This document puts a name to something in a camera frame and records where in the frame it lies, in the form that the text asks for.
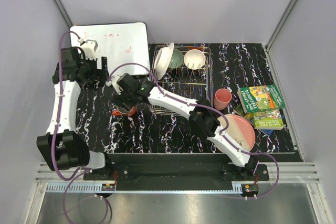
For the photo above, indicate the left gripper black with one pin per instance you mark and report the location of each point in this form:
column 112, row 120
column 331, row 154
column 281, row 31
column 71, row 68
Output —
column 101, row 75

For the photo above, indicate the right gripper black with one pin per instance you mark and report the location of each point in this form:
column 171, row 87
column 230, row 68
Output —
column 118, row 99

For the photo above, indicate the orange mug white inside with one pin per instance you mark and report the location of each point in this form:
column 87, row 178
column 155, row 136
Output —
column 122, row 111

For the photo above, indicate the large white plate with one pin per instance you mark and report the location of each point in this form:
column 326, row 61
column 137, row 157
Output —
column 162, row 60

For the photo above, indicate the green ceramic bowl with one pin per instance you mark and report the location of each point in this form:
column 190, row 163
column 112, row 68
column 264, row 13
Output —
column 177, row 59

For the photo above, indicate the wire dish rack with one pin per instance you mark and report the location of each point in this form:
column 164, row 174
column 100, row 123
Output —
column 193, row 84

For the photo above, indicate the small white bowl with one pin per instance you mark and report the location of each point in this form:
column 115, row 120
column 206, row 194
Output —
column 194, row 59

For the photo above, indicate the pink cream floral plate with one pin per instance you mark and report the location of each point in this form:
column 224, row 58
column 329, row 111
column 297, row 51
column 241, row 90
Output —
column 240, row 130

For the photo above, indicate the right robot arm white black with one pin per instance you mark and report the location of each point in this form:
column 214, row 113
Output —
column 203, row 119

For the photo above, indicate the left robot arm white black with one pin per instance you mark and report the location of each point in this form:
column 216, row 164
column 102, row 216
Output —
column 61, row 147

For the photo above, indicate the black marble pattern mat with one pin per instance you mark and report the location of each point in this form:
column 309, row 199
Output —
column 152, row 130

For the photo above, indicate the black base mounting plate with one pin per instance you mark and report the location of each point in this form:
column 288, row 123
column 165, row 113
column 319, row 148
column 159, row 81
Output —
column 177, row 172

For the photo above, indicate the pink plastic cup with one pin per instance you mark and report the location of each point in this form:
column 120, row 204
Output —
column 222, row 98

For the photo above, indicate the green children's book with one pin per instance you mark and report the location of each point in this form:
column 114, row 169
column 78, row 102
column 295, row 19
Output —
column 260, row 98

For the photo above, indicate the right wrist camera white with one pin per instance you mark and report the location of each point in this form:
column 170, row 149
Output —
column 112, row 82

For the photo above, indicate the white whiteboard black frame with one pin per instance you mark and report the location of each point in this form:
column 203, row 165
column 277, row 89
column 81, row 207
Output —
column 120, row 43

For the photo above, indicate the grey slotted cable duct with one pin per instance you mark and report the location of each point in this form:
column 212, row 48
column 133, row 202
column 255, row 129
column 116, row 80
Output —
column 78, row 187

